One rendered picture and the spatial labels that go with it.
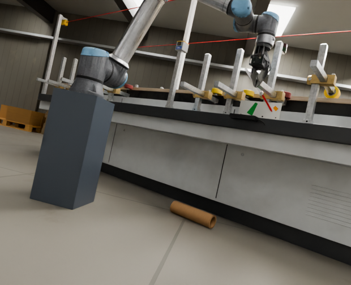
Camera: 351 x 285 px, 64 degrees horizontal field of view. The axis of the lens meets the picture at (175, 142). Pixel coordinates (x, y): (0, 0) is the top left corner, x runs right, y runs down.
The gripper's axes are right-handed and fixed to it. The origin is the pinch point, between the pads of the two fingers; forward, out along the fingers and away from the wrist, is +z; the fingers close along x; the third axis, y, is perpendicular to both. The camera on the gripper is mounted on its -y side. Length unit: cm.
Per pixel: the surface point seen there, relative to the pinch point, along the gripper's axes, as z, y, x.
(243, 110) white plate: 8.5, -24.8, -16.8
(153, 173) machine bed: 67, -48, -99
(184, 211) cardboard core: 78, -12, -34
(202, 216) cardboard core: 77, -12, -20
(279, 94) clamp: -3.2, -24.7, 3.3
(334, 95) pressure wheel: -11, -48, 27
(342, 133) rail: 15.1, -24.0, 38.7
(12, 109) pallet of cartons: 40, -134, -668
